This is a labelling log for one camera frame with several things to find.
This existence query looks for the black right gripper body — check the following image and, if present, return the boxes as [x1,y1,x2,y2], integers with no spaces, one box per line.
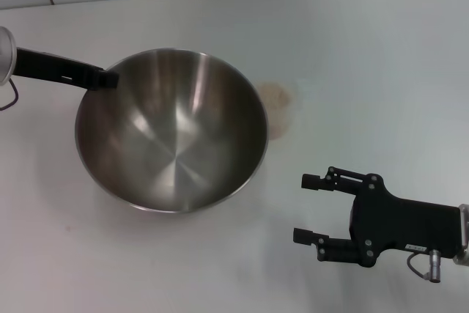
[350,172,462,267]

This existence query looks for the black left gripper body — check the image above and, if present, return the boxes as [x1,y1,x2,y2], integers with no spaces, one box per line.
[16,47,59,83]

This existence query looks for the clear plastic cup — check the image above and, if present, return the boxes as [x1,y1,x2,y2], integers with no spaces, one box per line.
[258,80,297,141]

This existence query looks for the stainless steel mixing bowl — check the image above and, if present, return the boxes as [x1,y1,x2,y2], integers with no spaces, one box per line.
[75,48,267,214]

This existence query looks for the white rice grains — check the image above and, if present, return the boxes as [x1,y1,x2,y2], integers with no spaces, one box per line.
[259,81,294,134]

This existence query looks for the left gripper cable with plug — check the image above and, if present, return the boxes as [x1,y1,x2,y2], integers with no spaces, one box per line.
[0,80,20,111]

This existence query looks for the gripper cable with plug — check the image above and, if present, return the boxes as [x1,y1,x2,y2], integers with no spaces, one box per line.
[0,80,20,111]
[405,249,444,283]

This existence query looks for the right gripper cable with plug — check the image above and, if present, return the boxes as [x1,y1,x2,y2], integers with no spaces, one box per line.
[405,249,444,283]

